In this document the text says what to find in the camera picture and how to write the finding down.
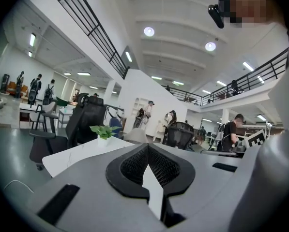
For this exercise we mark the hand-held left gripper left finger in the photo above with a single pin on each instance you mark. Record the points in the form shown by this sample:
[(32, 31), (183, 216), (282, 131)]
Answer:
[(95, 197)]

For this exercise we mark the blue chair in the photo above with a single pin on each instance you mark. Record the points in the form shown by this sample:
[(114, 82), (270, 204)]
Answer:
[(116, 125)]

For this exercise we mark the black high-back office chair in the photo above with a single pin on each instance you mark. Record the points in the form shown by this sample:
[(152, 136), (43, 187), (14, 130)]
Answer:
[(83, 122)]

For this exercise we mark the white chair black frame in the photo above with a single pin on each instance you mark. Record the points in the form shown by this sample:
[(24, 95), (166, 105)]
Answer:
[(43, 116)]

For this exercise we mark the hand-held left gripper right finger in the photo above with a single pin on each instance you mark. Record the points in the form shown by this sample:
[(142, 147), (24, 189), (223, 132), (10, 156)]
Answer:
[(202, 190)]

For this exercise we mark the black mesh office chair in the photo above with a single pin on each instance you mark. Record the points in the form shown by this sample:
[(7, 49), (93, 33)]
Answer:
[(179, 135)]

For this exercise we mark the black head-worn camera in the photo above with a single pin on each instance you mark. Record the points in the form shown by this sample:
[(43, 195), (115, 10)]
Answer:
[(217, 14)]

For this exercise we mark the round ceiling light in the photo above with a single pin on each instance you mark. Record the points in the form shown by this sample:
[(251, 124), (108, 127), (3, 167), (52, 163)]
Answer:
[(149, 31), (210, 46)]

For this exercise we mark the green potted plant white pot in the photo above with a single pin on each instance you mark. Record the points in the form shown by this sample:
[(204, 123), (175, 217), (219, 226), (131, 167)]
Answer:
[(105, 132)]

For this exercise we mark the black balcony railing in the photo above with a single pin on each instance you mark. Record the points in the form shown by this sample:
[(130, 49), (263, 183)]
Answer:
[(246, 81)]

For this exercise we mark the person's head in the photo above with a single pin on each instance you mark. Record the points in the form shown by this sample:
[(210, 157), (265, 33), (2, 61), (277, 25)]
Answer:
[(250, 2)]

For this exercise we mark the white marble table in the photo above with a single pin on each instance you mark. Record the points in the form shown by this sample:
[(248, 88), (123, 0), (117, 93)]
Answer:
[(79, 153)]

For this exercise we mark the black stair railing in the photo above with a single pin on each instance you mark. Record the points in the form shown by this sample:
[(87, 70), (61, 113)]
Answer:
[(91, 25)]

